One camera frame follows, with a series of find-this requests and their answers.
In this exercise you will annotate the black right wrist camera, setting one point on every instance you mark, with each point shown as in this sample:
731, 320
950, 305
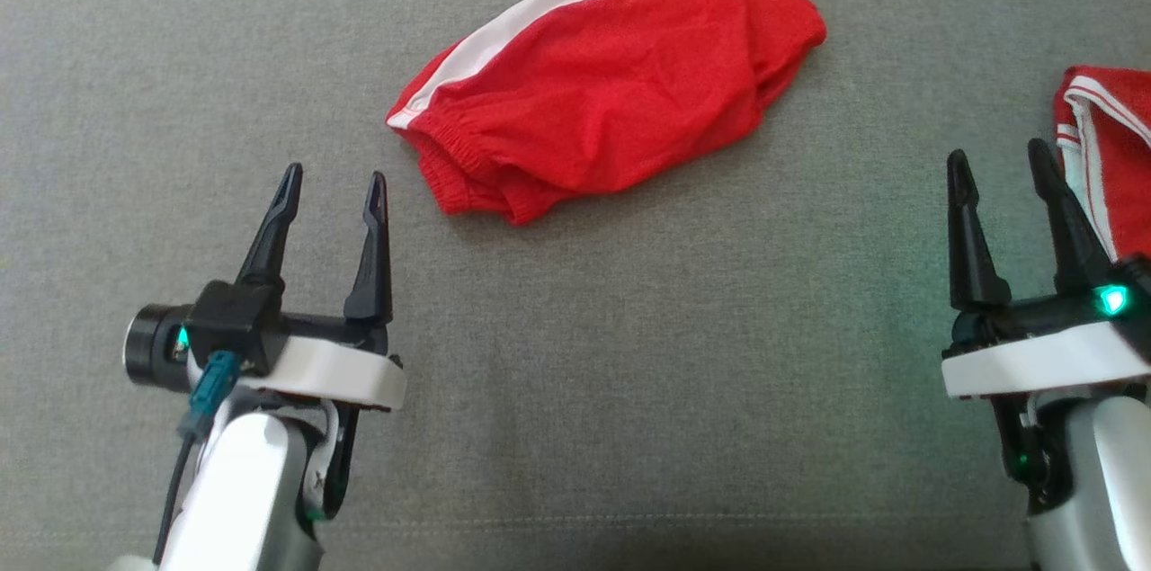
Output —
1140, 283

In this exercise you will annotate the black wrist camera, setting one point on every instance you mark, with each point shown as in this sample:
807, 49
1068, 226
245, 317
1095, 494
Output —
225, 328
1140, 283

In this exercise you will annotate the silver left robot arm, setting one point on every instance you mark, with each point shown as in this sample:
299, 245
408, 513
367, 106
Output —
243, 499

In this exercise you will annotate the red white basketball shorts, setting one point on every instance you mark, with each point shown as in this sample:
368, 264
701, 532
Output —
620, 94

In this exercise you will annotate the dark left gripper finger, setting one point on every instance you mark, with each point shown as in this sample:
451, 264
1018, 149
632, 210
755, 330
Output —
270, 247
373, 274

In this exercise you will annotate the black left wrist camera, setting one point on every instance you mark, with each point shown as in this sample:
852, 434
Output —
225, 328

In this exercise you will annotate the grey sofa chaise seat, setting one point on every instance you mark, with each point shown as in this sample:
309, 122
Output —
629, 391

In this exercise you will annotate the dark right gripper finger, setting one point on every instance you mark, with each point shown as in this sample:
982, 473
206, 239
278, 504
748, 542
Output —
1075, 247
971, 265

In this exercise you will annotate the red white basketball jersey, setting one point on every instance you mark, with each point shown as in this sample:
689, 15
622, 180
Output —
1119, 157

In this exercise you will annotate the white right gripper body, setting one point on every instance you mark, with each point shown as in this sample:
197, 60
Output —
1043, 360

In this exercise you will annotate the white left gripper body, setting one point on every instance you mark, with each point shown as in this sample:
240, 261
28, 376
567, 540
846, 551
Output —
342, 373

